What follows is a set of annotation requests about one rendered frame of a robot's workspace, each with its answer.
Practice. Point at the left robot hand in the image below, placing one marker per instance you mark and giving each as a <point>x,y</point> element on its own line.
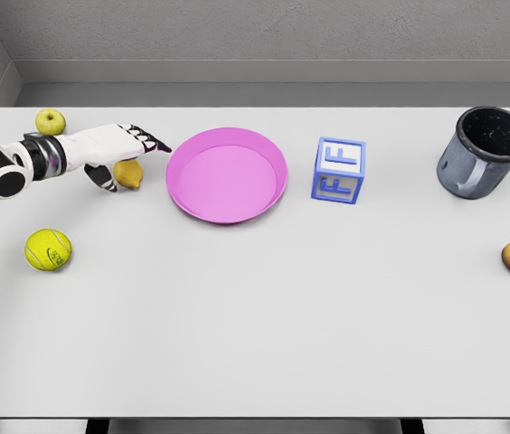
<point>110,144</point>

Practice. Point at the yellow lemon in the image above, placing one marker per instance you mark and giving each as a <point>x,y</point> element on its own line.
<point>129,175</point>

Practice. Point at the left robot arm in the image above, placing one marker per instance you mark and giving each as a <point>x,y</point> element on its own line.
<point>15,167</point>

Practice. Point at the pink plate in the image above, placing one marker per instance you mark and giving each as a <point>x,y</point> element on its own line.
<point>227,176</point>

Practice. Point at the green apple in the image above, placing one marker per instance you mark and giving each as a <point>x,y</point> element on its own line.
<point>50,121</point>

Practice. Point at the yellow tennis ball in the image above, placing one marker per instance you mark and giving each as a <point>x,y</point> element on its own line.
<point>48,250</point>

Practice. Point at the blue letter block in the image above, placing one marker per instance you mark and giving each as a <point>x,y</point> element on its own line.
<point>338,171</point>

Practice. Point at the dark grey enamel mug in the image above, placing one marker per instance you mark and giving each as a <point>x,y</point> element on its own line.
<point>481,153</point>

